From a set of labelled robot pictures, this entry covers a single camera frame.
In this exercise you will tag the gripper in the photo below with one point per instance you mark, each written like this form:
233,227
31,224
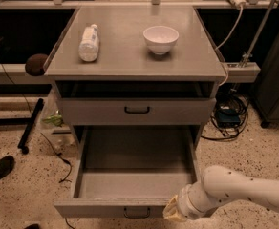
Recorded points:
184,201

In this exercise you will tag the grey drawer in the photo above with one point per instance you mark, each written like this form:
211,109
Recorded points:
130,171
135,111

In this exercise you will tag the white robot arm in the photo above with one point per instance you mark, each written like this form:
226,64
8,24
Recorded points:
217,187

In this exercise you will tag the grey top drawer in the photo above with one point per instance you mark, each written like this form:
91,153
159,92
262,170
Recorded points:
135,111

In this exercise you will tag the grey drawer cabinet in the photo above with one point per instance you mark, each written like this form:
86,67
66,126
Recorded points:
125,68

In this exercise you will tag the blue box on floor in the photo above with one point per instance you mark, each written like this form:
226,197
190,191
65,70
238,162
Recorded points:
227,118

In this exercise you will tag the clear plastic bag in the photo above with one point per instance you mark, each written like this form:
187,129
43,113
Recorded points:
52,125

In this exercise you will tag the dark grey cabinet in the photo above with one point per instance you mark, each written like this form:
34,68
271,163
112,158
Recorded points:
265,91

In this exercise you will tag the black metal bar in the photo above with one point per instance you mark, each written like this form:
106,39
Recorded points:
22,145

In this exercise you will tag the white ceramic bowl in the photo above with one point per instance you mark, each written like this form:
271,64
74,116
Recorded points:
160,39

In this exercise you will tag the white plastic bottle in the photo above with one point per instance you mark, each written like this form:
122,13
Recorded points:
89,44

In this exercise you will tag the brown round ball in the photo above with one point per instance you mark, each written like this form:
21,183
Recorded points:
34,65

